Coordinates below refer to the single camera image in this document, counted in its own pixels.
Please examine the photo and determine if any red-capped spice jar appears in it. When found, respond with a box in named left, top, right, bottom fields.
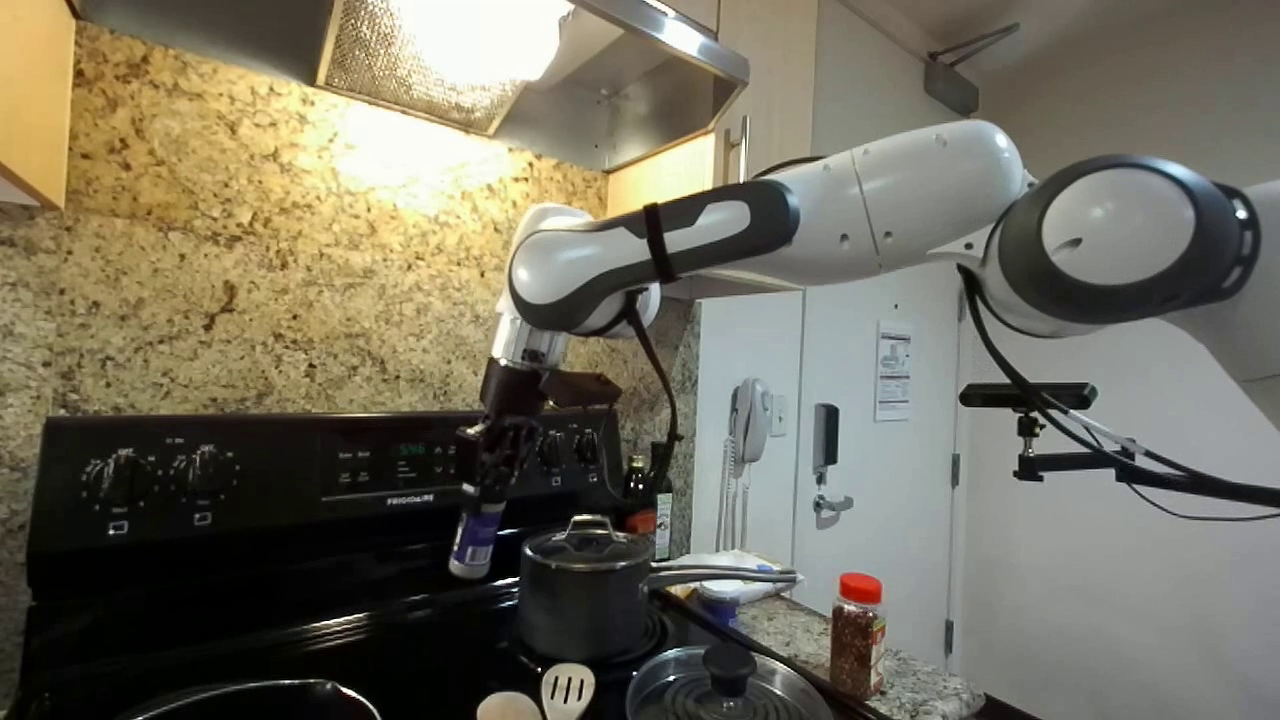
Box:
left=827, top=568, right=890, bottom=703

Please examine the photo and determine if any grey saucepan with lid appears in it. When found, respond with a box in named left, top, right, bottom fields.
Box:
left=515, top=510, right=731, bottom=669

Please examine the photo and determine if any white wall phone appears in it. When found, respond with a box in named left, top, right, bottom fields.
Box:
left=727, top=378, right=776, bottom=471

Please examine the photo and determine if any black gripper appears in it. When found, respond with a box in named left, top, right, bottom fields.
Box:
left=455, top=364, right=552, bottom=528

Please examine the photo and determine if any blue jar with white lid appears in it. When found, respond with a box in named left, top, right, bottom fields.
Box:
left=695, top=588, right=749, bottom=632

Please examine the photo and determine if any wooden wall cabinet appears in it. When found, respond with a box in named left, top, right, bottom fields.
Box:
left=0, top=0, right=80, bottom=218

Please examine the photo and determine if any dark bottle with red label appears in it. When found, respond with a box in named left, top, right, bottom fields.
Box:
left=622, top=456, right=660, bottom=544

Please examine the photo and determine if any black electric stove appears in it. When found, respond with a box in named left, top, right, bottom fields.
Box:
left=11, top=403, right=858, bottom=720

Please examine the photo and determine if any grey door closer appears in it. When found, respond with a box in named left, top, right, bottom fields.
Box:
left=919, top=16, right=1026, bottom=120

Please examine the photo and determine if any pale wall cabinet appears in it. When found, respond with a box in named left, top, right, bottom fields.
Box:
left=600, top=0, right=821, bottom=223

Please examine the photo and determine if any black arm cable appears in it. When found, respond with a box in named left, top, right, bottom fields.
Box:
left=615, top=266, right=1280, bottom=515

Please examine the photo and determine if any stainless range hood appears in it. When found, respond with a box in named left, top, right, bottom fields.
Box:
left=72, top=0, right=754, bottom=178

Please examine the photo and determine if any tall dark glass bottle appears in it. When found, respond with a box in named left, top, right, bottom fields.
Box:
left=648, top=435, right=679, bottom=564

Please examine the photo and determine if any wooden spoon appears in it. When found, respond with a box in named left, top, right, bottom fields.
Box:
left=471, top=689, right=545, bottom=720

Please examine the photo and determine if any silver door handle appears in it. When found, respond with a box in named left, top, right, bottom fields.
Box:
left=810, top=491, right=858, bottom=534

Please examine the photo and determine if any black wall handset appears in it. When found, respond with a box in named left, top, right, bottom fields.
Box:
left=812, top=399, right=845, bottom=483

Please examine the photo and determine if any black stereo camera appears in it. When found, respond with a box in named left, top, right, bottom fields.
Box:
left=957, top=381, right=1102, bottom=411

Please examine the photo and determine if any white plastic packet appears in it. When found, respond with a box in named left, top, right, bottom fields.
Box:
left=675, top=547, right=806, bottom=606

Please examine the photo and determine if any black open pot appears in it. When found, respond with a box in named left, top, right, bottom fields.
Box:
left=118, top=677, right=389, bottom=720

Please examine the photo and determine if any small blue-label black-cap bottle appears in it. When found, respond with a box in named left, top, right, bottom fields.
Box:
left=448, top=496, right=513, bottom=586

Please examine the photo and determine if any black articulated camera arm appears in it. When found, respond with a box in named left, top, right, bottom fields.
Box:
left=1009, top=409, right=1280, bottom=513

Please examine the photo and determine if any white door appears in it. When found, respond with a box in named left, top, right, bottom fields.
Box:
left=798, top=0, right=968, bottom=671

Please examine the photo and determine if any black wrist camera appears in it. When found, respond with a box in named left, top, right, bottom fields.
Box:
left=536, top=374, right=627, bottom=411

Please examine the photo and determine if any slotted wooden spatula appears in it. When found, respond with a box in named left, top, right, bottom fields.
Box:
left=536, top=661, right=600, bottom=720

